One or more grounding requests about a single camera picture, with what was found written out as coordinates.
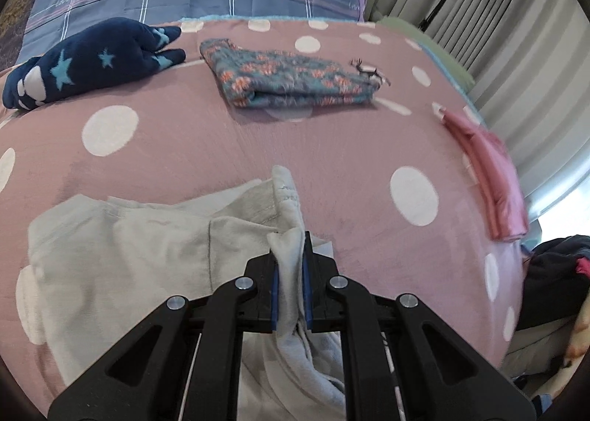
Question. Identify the green bed sheet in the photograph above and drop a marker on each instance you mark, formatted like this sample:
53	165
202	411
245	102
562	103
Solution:
424	41

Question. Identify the grey green curtain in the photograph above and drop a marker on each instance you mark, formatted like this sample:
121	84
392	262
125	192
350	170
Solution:
521	34

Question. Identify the pink polka dot blanket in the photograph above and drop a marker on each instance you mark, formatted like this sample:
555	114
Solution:
184	140

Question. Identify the dark clothes pile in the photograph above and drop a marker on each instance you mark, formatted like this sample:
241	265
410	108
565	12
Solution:
560	273

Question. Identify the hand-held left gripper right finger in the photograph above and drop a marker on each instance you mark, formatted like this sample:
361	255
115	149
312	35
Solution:
307	299

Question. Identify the beige small garment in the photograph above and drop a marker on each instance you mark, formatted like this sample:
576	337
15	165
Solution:
138	255

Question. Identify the folded floral teal garment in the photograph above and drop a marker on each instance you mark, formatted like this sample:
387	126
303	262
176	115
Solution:
286	77

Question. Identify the folded pink garment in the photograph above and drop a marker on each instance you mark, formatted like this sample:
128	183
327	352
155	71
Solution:
495	176

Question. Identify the navy star print garment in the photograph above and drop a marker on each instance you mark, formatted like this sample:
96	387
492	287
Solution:
92	61

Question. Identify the cream printed cloth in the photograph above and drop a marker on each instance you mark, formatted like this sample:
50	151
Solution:
548	347

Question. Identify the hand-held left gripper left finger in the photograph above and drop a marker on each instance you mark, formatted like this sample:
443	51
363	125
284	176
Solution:
275	299

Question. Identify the dark brown patterned cloth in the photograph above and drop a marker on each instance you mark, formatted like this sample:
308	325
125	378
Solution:
11	11

